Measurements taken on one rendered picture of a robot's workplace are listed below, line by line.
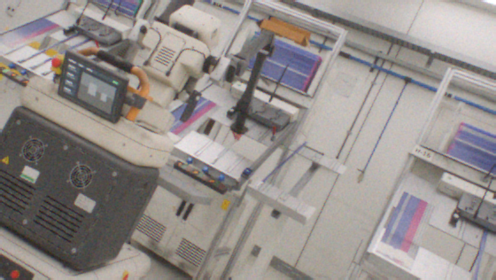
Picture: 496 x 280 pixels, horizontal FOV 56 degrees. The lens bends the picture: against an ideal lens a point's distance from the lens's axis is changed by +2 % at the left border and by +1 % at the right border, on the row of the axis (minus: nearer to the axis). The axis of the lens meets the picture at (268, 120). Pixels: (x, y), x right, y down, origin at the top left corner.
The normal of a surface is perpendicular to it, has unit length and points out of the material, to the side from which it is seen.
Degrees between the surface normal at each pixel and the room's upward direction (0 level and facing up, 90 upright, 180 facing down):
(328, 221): 90
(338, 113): 90
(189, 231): 90
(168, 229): 90
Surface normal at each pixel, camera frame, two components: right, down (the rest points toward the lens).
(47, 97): -0.16, -0.15
